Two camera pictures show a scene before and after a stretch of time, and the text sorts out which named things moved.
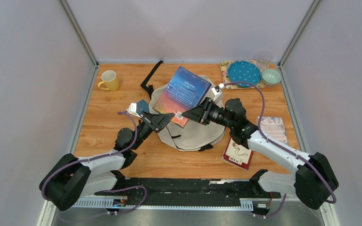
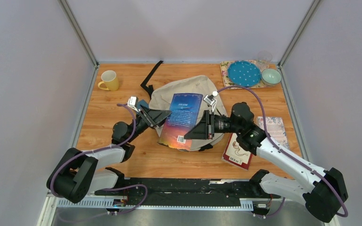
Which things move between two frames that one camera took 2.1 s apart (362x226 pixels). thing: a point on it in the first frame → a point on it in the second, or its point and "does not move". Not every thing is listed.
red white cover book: x=237 y=155 does not move
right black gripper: x=200 y=114 → x=204 y=129
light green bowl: x=270 y=76 does not move
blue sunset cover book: x=184 y=90 → x=185 y=108
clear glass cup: x=264 y=58 does not move
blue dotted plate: x=244 y=71 does not move
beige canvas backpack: x=194 y=136 → x=161 y=96
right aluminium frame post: x=280 y=62 does not move
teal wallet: x=142 y=106 does not move
